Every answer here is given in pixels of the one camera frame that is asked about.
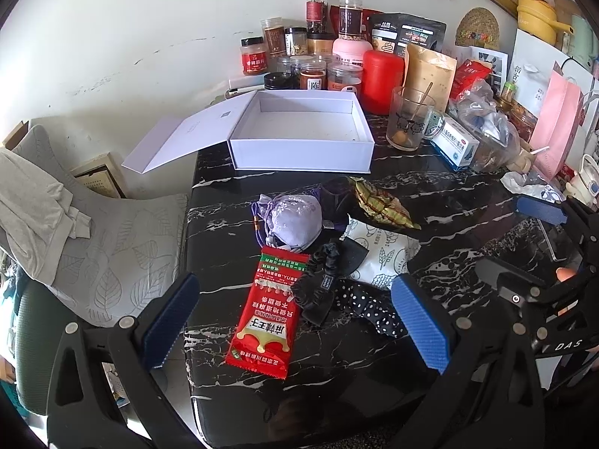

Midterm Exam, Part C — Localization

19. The purple drawstring pouch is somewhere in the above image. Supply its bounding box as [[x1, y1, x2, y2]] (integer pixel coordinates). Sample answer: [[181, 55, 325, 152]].
[[251, 195, 323, 253]]

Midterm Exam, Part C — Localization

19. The black-lid nut jar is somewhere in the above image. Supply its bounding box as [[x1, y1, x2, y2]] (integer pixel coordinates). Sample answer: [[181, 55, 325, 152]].
[[284, 27, 308, 56]]

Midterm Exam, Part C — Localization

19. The red-lid sauce jar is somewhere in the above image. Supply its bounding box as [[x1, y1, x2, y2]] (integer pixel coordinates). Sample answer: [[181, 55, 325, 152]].
[[241, 37, 268, 75]]

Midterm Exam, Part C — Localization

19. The pink lidded jar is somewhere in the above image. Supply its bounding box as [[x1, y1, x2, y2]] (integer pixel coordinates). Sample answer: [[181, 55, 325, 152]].
[[332, 37, 373, 67]]

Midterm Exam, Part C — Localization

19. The white blue medicine box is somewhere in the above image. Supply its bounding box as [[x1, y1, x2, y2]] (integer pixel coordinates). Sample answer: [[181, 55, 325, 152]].
[[431, 116, 479, 171]]

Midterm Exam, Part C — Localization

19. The woven round trivet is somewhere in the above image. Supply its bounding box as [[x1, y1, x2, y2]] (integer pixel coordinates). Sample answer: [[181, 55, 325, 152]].
[[455, 7, 499, 51]]

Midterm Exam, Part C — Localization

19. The light grey garment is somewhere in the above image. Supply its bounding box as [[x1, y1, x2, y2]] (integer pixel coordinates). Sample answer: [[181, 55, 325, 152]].
[[1, 148, 91, 286]]

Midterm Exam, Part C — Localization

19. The white leaf-print sachet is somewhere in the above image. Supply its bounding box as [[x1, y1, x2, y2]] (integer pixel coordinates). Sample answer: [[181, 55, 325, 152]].
[[341, 218, 420, 290]]

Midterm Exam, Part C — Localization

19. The crumpled white tissue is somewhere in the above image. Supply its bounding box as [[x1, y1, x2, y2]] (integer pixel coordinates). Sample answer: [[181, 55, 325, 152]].
[[501, 171, 566, 204]]

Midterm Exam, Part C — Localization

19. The glass mug with stick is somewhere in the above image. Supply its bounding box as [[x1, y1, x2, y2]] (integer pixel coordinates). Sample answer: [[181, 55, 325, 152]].
[[386, 83, 441, 152]]

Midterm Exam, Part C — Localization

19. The black hair scrunchie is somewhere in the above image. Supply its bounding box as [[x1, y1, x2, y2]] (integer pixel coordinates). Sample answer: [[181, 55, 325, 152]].
[[291, 237, 368, 326]]

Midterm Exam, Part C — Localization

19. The clear plastic bag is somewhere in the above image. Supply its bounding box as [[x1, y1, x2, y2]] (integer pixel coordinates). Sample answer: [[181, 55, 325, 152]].
[[449, 79, 521, 172]]

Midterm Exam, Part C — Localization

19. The dark purple tassel pouch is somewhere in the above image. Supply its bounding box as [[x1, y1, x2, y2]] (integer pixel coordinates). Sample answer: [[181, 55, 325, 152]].
[[313, 176, 354, 231]]

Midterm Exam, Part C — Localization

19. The red snack packet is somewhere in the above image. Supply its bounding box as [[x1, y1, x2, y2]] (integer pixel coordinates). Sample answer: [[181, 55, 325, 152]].
[[225, 246, 308, 379]]

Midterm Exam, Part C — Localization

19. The red cylindrical canister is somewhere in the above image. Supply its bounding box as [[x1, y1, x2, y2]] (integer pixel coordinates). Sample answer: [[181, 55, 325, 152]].
[[361, 50, 405, 116]]

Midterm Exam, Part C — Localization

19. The chili paste jar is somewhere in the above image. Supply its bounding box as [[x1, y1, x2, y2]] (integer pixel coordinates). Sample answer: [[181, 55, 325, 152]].
[[299, 60, 327, 90]]

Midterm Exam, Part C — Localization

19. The tall red-label jar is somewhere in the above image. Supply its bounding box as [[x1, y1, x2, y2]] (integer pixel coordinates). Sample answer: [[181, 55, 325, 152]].
[[305, 0, 328, 34], [338, 0, 362, 40]]

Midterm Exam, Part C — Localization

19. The black polka dot scrunchie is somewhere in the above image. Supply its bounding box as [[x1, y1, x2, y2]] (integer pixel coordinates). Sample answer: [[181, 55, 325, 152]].
[[334, 279, 407, 339]]

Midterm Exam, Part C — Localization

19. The white open gift box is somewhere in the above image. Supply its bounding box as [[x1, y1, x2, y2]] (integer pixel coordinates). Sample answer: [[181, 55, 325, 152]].
[[122, 90, 375, 174]]

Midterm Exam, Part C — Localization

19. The brown spice jar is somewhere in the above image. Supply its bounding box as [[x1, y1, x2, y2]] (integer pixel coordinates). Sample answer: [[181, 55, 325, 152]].
[[261, 17, 286, 58]]

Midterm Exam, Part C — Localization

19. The black coffee bag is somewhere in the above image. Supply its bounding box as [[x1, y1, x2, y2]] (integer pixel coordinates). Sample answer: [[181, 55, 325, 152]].
[[368, 13, 447, 57]]

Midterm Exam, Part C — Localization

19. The wooden framed panel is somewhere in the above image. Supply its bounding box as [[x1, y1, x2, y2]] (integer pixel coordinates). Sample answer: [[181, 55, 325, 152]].
[[70, 152, 128, 199]]

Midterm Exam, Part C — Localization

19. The clear plastic jar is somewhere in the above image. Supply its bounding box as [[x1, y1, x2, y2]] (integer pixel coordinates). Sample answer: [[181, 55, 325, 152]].
[[327, 63, 362, 95]]

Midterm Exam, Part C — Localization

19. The red small box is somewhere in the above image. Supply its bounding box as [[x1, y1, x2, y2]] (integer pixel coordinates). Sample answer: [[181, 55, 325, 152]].
[[450, 59, 492, 100]]

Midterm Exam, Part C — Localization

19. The yellow ceramic pot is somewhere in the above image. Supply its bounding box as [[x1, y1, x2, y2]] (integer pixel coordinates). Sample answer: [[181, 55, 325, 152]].
[[517, 0, 576, 46]]

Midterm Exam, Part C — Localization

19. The grey leaf-print chair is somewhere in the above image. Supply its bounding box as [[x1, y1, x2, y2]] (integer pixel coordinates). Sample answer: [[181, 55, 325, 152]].
[[14, 125, 188, 327]]

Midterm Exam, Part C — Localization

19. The pink paper bag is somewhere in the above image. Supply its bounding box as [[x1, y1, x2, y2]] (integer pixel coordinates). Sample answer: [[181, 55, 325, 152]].
[[529, 71, 583, 181]]

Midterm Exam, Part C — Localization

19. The kraft paper pouch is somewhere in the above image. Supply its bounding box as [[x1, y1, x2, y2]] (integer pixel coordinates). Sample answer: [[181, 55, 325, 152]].
[[404, 44, 458, 112]]

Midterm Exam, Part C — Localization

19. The green yellow snack packet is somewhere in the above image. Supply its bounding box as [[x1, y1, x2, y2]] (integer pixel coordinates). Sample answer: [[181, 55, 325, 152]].
[[348, 176, 421, 230]]

